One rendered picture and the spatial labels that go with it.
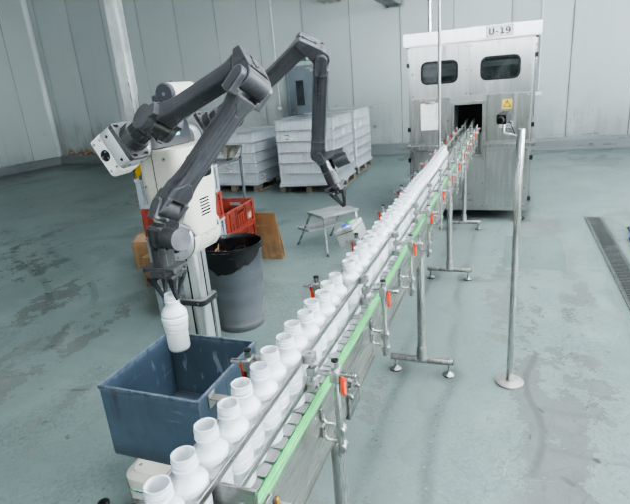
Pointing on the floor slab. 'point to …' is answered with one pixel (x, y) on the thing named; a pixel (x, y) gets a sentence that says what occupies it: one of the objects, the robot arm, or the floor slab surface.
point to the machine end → (477, 103)
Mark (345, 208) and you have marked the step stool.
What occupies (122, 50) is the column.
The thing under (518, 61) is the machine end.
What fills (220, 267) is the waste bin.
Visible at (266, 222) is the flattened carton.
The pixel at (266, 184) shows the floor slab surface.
